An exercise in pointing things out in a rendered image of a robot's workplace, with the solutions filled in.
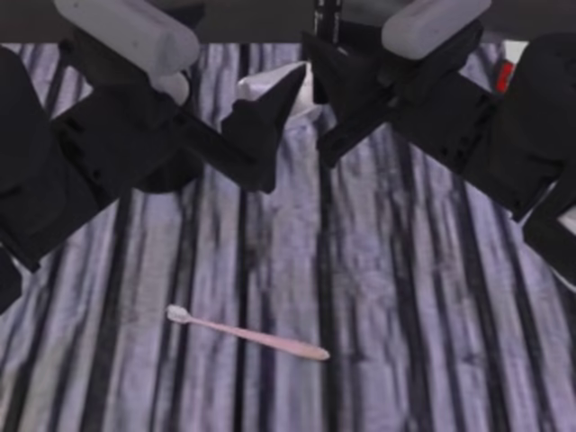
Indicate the purple striped tablecloth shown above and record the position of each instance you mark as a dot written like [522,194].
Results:
[360,292]

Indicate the pink toothbrush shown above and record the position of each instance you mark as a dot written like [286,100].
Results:
[252,335]

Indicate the black camera stand post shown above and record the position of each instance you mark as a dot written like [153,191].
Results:
[327,22]

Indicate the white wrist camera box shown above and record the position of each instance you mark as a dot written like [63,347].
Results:
[130,31]
[432,27]

